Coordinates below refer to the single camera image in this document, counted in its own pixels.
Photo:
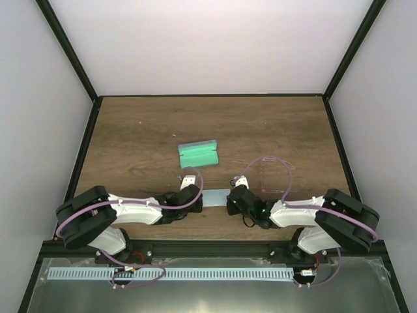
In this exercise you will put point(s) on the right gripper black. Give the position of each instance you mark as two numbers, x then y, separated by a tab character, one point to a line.
232	209

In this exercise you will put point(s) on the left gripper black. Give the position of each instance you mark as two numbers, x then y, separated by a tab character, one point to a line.
198	207

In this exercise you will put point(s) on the light blue cleaning cloth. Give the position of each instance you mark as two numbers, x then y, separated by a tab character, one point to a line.
215	197

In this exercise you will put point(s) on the pink sunglasses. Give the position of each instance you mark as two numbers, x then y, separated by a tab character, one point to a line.
272	176

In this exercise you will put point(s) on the blue-grey glasses case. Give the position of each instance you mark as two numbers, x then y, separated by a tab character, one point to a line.
198	154

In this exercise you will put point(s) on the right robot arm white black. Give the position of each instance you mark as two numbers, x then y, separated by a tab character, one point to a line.
335	220

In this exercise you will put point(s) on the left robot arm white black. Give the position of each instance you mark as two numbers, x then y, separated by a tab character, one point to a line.
90	219

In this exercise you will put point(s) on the light blue slotted strip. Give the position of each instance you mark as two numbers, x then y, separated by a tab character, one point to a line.
274	274

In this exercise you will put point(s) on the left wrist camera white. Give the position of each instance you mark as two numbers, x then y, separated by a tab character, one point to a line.
187	181

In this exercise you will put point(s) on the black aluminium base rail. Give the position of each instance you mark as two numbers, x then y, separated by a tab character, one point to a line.
146	251

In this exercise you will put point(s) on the black frame post left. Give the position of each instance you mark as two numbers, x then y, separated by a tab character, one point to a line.
63	40

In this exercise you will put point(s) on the black frame post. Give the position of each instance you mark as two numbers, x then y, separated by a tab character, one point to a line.
63	40
355	44

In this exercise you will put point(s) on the black frame post right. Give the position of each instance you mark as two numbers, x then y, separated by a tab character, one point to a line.
355	44

